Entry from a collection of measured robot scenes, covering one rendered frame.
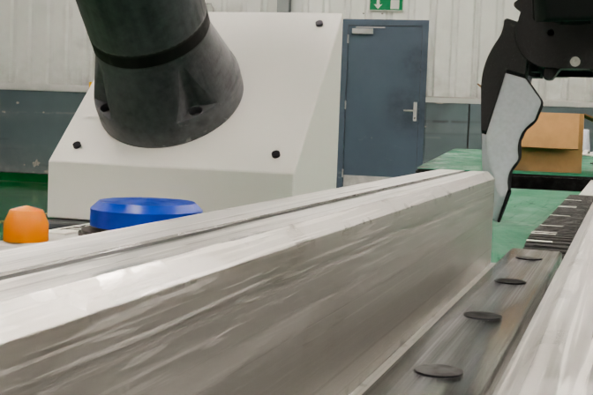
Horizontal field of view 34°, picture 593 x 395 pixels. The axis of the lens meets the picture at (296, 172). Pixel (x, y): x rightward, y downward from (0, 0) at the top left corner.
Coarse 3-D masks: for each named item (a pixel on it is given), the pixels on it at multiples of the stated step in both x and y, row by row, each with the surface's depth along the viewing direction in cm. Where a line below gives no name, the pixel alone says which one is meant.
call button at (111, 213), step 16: (96, 208) 34; (112, 208) 33; (128, 208) 33; (144, 208) 33; (160, 208) 33; (176, 208) 34; (192, 208) 34; (96, 224) 34; (112, 224) 33; (128, 224) 33
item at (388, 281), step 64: (320, 192) 26; (384, 192) 27; (448, 192) 32; (0, 256) 13; (64, 256) 13; (128, 256) 13; (192, 256) 14; (256, 256) 15; (320, 256) 19; (384, 256) 24; (448, 256) 33; (512, 256) 36; (576, 256) 15; (0, 320) 9; (64, 320) 10; (128, 320) 12; (192, 320) 13; (256, 320) 16; (320, 320) 19; (384, 320) 24; (448, 320) 24; (512, 320) 24; (576, 320) 10; (0, 384) 9; (64, 384) 10; (128, 384) 12; (192, 384) 13; (256, 384) 16; (320, 384) 19; (384, 384) 18; (448, 384) 18; (512, 384) 8; (576, 384) 7
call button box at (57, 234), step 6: (60, 228) 36; (66, 228) 36; (72, 228) 37; (78, 228) 37; (84, 228) 35; (90, 228) 35; (96, 228) 35; (54, 234) 35; (60, 234) 35; (66, 234) 35; (72, 234) 35; (78, 234) 34; (84, 234) 34; (54, 240) 34; (0, 246) 33; (6, 246) 32; (12, 246) 32; (18, 246) 32
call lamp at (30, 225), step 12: (12, 216) 33; (24, 216) 33; (36, 216) 33; (12, 228) 33; (24, 228) 32; (36, 228) 33; (48, 228) 33; (12, 240) 33; (24, 240) 33; (36, 240) 33; (48, 240) 33
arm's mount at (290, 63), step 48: (240, 48) 105; (288, 48) 104; (336, 48) 104; (288, 96) 98; (336, 96) 106; (96, 144) 97; (192, 144) 95; (240, 144) 94; (288, 144) 93; (336, 144) 107; (48, 192) 96; (96, 192) 95; (144, 192) 94; (192, 192) 92; (240, 192) 91; (288, 192) 90
